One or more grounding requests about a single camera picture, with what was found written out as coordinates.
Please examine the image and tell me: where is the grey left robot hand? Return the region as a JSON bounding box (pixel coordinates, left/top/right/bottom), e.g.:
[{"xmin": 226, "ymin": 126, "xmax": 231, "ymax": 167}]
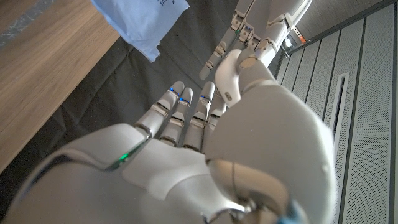
[{"xmin": 198, "ymin": 0, "xmax": 313, "ymax": 81}]

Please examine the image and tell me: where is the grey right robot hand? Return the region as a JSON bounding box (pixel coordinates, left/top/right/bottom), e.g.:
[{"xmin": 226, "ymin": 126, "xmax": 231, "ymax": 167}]
[{"xmin": 0, "ymin": 49, "xmax": 339, "ymax": 224}]

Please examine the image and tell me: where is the blue almond food bag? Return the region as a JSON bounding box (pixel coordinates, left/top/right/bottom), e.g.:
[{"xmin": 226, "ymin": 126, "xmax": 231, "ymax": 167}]
[{"xmin": 90, "ymin": 0, "xmax": 190, "ymax": 63}]

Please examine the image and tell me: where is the black backdrop curtain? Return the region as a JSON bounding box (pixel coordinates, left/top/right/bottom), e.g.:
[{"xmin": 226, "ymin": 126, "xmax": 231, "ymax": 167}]
[{"xmin": 0, "ymin": 0, "xmax": 290, "ymax": 218}]

